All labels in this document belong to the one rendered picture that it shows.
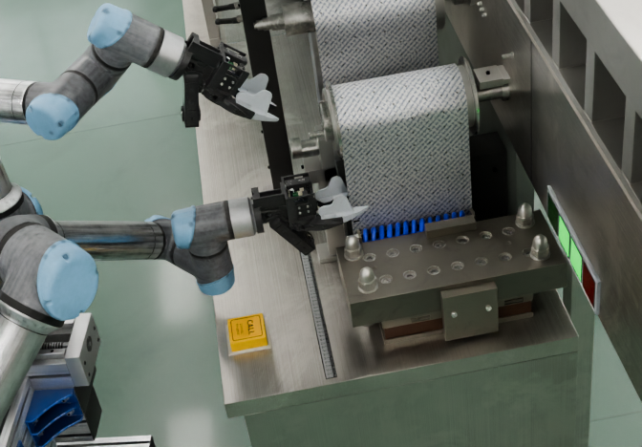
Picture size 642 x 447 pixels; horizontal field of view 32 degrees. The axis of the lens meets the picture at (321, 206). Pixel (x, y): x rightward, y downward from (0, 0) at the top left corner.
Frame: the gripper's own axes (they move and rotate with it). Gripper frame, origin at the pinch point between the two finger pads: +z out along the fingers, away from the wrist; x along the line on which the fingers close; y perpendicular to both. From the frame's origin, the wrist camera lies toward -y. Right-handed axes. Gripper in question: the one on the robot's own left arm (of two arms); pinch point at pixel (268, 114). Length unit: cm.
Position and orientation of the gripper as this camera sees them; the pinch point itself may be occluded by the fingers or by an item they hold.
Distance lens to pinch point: 202.1
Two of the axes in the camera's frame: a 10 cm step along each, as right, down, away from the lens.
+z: 8.3, 3.6, 4.3
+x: -1.5, -6.0, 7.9
